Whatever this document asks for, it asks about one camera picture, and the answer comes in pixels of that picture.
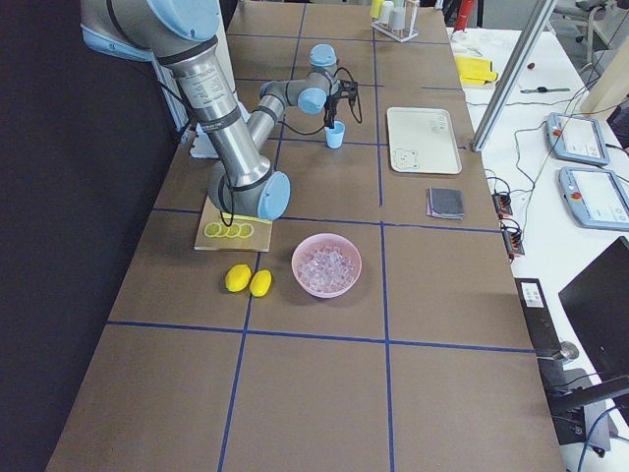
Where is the folded grey cloth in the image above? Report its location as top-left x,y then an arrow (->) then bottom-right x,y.
427,188 -> 465,220

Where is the light blue paper cup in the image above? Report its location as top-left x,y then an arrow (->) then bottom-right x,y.
324,120 -> 346,149

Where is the yellow cloth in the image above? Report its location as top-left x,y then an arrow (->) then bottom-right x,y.
455,55 -> 498,89

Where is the wooden cutting board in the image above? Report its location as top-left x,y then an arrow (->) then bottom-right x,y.
195,198 -> 272,252

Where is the white wire rack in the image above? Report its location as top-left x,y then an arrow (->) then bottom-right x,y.
370,0 -> 420,43

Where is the aluminium frame post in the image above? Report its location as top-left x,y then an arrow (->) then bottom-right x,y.
471,0 -> 556,152

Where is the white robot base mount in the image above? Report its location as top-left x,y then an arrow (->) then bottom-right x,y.
190,123 -> 218,159

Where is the black power strip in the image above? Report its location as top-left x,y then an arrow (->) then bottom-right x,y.
499,218 -> 525,261
491,193 -> 513,219

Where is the teach pendant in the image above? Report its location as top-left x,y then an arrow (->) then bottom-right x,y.
558,167 -> 628,231
546,112 -> 610,166

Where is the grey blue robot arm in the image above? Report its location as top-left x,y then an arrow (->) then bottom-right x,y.
81,0 -> 358,220

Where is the whole yellow lemon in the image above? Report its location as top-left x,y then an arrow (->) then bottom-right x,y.
250,269 -> 272,298
224,264 -> 253,293

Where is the black box with label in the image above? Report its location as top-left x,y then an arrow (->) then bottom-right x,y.
515,278 -> 561,360

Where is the pink bowl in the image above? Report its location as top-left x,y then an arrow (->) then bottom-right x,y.
291,233 -> 362,298

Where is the black monitor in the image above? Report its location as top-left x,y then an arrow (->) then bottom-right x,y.
559,236 -> 629,380

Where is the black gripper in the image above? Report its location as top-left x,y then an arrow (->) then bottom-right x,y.
323,80 -> 358,130

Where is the lemon slice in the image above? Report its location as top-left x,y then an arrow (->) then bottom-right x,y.
216,225 -> 232,238
203,222 -> 223,238
226,223 -> 241,238

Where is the cream bear serving tray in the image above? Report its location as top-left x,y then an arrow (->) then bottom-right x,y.
386,107 -> 462,175

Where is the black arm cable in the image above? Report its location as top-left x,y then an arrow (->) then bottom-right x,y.
279,67 -> 365,136

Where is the clear ice cubes pile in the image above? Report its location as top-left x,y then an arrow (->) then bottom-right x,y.
297,245 -> 358,293

